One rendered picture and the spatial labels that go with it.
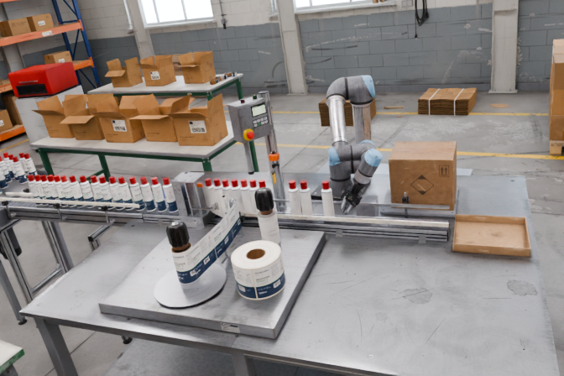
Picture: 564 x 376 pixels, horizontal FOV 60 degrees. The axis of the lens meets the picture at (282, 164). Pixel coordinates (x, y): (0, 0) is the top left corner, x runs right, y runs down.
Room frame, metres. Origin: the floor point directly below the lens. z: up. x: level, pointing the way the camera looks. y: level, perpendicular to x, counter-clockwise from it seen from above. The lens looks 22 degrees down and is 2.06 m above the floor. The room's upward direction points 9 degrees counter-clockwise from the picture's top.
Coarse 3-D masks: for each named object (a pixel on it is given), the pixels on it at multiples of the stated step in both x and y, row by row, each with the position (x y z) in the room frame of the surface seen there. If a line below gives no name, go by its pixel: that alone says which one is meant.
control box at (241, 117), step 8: (232, 104) 2.31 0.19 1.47; (240, 104) 2.29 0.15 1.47; (248, 104) 2.29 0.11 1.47; (256, 104) 2.31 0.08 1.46; (232, 112) 2.30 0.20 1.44; (240, 112) 2.26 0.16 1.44; (248, 112) 2.28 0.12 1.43; (232, 120) 2.31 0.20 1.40; (240, 120) 2.26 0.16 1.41; (248, 120) 2.28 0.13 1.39; (232, 128) 2.33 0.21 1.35; (240, 128) 2.26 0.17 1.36; (248, 128) 2.27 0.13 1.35; (256, 128) 2.30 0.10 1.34; (264, 128) 2.32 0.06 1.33; (240, 136) 2.27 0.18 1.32; (256, 136) 2.29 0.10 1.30
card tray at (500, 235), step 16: (464, 224) 1.95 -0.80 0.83; (480, 224) 1.93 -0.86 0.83; (496, 224) 1.91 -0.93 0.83; (512, 224) 1.89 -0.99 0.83; (464, 240) 1.82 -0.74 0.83; (480, 240) 1.80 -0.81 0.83; (496, 240) 1.78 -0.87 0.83; (512, 240) 1.76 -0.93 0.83; (528, 240) 1.71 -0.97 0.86; (528, 256) 1.64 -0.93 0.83
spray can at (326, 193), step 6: (324, 180) 2.12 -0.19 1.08; (324, 186) 2.10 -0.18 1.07; (324, 192) 2.09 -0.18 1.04; (330, 192) 2.09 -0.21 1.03; (324, 198) 2.09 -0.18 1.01; (330, 198) 2.09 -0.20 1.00; (324, 204) 2.09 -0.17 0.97; (330, 204) 2.09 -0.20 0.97; (324, 210) 2.10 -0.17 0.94; (330, 210) 2.09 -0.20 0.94; (324, 216) 2.11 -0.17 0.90; (330, 216) 2.09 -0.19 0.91
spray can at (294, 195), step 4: (292, 180) 2.18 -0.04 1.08; (292, 184) 2.16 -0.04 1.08; (292, 188) 2.16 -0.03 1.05; (296, 188) 2.17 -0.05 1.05; (292, 192) 2.15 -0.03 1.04; (296, 192) 2.15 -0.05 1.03; (292, 196) 2.15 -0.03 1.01; (296, 196) 2.15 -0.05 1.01; (292, 200) 2.15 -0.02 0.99; (296, 200) 2.15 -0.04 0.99; (292, 204) 2.15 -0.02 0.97; (296, 204) 2.15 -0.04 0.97; (292, 208) 2.16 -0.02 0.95; (296, 208) 2.15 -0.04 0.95; (300, 208) 2.17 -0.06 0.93; (292, 212) 2.16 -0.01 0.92; (296, 212) 2.15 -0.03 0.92; (300, 212) 2.16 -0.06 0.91; (296, 220) 2.15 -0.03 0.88
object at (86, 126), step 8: (88, 96) 4.88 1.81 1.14; (96, 96) 4.84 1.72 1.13; (104, 96) 4.80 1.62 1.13; (88, 104) 4.87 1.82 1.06; (80, 112) 4.75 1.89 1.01; (88, 112) 4.85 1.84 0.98; (64, 120) 4.55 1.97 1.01; (72, 120) 4.49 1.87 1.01; (80, 120) 4.45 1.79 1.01; (88, 120) 4.40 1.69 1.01; (96, 120) 4.48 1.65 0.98; (72, 128) 4.62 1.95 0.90; (80, 128) 4.58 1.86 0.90; (88, 128) 4.54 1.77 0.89; (96, 128) 4.49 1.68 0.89; (80, 136) 4.59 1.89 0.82; (88, 136) 4.55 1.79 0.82; (96, 136) 4.50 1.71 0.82
